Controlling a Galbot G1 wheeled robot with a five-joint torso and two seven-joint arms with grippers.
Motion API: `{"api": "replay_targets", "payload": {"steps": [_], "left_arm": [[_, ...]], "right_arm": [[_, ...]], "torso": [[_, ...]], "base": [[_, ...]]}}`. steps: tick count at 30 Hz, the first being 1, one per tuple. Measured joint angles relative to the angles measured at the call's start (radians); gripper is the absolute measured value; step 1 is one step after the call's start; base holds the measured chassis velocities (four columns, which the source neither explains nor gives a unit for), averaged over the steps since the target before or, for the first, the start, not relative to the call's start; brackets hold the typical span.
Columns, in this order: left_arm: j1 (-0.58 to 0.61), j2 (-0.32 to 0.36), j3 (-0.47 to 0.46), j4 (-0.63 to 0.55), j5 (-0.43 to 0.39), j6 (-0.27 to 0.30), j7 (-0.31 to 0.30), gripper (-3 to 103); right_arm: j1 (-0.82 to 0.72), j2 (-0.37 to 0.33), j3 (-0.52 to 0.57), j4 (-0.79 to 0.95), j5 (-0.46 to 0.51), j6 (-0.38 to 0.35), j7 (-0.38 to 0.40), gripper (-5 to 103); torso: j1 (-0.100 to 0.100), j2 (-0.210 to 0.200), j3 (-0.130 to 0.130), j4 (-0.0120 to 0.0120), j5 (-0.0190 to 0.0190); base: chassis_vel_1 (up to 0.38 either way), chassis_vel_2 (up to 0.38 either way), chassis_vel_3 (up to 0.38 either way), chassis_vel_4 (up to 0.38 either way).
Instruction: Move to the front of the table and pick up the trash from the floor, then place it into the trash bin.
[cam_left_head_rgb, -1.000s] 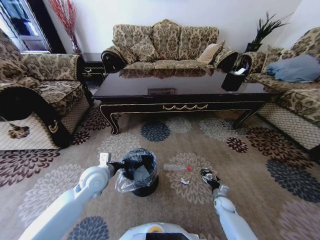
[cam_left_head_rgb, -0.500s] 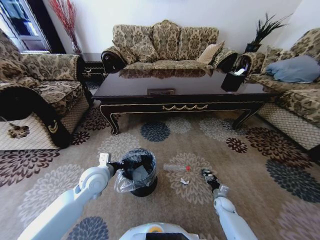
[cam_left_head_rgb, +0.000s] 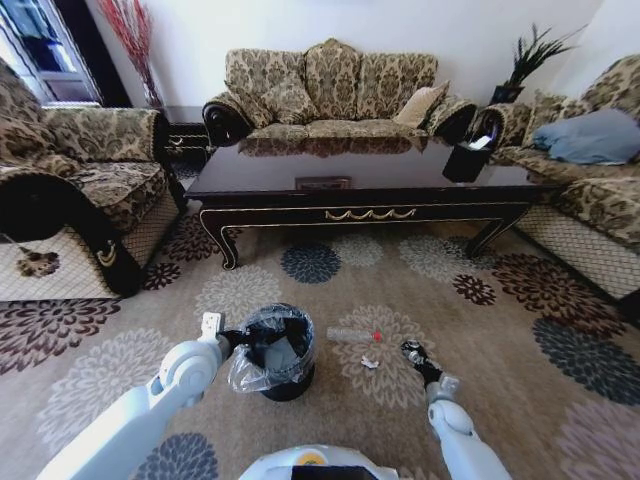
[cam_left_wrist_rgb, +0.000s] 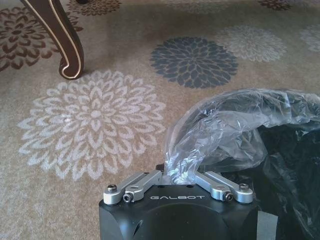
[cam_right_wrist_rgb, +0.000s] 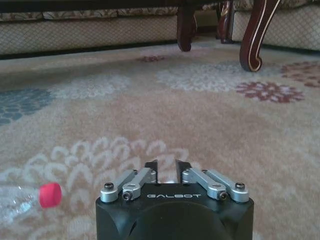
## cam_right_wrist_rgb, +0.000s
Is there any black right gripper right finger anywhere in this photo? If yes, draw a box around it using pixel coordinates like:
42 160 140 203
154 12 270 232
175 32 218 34
175 159 250 203

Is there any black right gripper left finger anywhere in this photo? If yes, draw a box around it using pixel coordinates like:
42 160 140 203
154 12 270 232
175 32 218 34
100 159 159 204

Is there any floral beige carpet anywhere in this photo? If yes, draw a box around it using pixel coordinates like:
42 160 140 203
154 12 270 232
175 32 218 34
0 41 320 240

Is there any clear plastic bottle red cap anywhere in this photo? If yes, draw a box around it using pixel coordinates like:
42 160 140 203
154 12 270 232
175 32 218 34
0 182 63 216

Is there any dark carved wooden table leg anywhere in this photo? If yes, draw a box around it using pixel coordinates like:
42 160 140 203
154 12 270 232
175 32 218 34
239 0 281 73
176 6 198 53
216 2 235 45

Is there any patterned beige armchair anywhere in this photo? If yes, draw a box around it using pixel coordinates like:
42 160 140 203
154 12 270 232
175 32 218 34
231 3 320 52

